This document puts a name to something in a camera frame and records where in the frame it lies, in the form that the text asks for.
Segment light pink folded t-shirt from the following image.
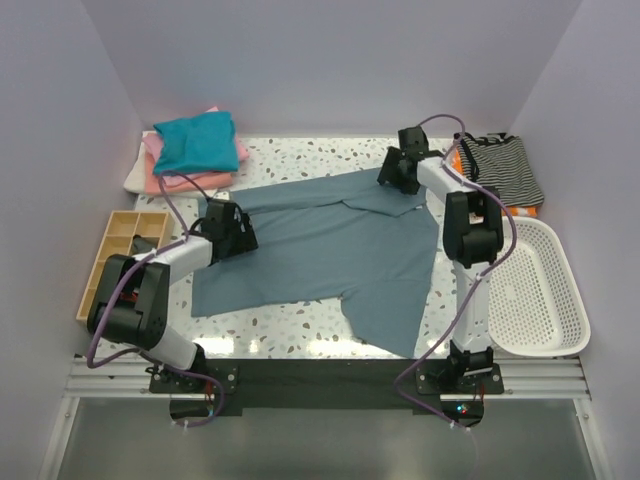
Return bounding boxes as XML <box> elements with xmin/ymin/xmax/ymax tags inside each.
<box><xmin>142</xmin><ymin>106</ymin><xmax>249</xmax><ymax>186</ymax></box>

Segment wooden compartment organizer tray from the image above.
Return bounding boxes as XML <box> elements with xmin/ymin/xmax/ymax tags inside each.
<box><xmin>76</xmin><ymin>210</ymin><xmax>174</xmax><ymax>323</ymax></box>

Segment black white striped t-shirt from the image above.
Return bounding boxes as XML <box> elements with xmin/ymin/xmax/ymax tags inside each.
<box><xmin>458</xmin><ymin>133</ymin><xmax>544</xmax><ymax>208</ymax></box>

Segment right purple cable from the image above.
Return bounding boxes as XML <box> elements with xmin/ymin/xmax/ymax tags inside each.
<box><xmin>393</xmin><ymin>114</ymin><xmax>519</xmax><ymax>426</ymax></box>

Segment grey-blue t-shirt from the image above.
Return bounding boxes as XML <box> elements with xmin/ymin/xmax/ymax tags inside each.
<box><xmin>191</xmin><ymin>169</ymin><xmax>439</xmax><ymax>357</ymax></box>

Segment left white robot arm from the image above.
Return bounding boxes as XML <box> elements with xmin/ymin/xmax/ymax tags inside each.
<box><xmin>86</xmin><ymin>199</ymin><xmax>258</xmax><ymax>375</ymax></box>

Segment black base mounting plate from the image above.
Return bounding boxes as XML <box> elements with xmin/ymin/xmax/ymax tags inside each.
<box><xmin>149</xmin><ymin>357</ymin><xmax>506</xmax><ymax>419</ymax></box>

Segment white perforated plastic basket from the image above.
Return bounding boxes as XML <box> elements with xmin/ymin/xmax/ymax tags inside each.
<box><xmin>489</xmin><ymin>217</ymin><xmax>591</xmax><ymax>358</ymax></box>

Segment white folded t-shirt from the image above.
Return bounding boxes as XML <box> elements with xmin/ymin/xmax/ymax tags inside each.
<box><xmin>123</xmin><ymin>149</ymin><xmax>153</xmax><ymax>194</ymax></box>

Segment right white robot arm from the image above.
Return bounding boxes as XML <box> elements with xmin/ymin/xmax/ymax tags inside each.
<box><xmin>378</xmin><ymin>126</ymin><xmax>504</xmax><ymax>395</ymax></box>

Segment dark items in tray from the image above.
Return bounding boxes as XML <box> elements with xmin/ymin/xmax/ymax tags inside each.
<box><xmin>131</xmin><ymin>235</ymin><xmax>159</xmax><ymax>256</ymax></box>

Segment teal folded t-shirt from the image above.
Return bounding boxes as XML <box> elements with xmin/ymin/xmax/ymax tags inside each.
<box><xmin>153</xmin><ymin>111</ymin><xmax>240</xmax><ymax>176</ymax></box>

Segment salmon folded t-shirt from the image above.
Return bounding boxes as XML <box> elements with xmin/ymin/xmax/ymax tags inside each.
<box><xmin>141</xmin><ymin>173</ymin><xmax>233</xmax><ymax>198</ymax></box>

